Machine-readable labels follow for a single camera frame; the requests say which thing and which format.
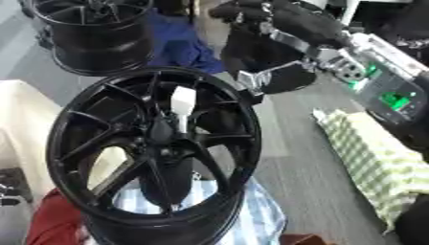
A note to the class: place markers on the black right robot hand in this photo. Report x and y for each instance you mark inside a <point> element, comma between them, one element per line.
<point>262,54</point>

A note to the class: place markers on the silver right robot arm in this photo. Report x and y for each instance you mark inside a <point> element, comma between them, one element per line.
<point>385,79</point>

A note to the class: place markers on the black wheel rim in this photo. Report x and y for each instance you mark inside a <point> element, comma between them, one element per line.
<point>106,41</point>

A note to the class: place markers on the black spoked wheel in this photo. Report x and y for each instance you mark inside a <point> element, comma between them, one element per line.
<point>120,127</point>

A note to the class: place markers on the green white checked cloth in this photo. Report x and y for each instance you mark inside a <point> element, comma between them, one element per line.
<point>380,166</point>

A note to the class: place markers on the blue white striped cloth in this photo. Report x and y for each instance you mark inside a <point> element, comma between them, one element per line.
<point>260,217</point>

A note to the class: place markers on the cream cloth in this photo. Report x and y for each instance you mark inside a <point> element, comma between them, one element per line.
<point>25,127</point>

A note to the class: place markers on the red cloth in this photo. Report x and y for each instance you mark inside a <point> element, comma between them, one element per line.
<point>53,220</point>

